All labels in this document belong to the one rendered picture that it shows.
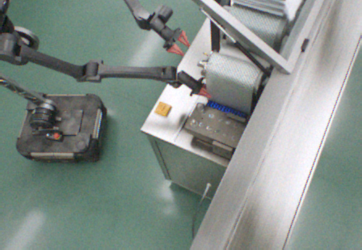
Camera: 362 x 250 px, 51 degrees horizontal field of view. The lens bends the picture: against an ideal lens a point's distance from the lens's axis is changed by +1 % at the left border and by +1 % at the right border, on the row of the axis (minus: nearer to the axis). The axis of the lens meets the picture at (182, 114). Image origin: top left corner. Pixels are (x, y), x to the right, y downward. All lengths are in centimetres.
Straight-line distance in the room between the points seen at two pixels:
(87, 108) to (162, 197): 90
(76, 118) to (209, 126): 138
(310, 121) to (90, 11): 294
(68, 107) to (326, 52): 207
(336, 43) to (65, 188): 222
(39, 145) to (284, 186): 209
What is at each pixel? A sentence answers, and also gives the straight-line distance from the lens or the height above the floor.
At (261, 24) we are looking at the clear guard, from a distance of 129.
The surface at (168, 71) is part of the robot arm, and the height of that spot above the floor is 122.
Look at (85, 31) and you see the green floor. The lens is 384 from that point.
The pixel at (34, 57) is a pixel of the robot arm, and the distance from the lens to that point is 185.
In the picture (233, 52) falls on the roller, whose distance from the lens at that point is 186.
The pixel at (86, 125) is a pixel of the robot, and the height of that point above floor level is 24.
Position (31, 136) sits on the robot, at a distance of 308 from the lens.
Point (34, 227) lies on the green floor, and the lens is 308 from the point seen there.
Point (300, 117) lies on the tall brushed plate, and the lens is 146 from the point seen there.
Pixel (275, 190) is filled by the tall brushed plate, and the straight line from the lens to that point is 133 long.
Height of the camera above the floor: 270
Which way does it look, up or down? 61 degrees down
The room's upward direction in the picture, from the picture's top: 12 degrees counter-clockwise
